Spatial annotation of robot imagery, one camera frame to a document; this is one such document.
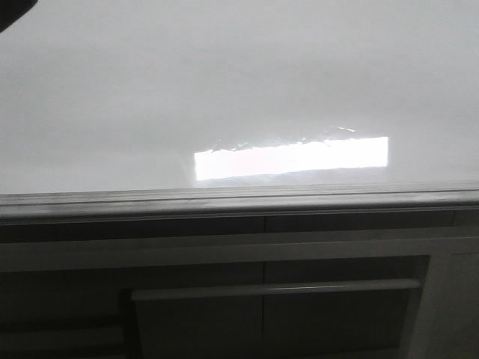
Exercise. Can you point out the white whiteboard with metal frame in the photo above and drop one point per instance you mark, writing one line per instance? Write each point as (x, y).
(164, 108)

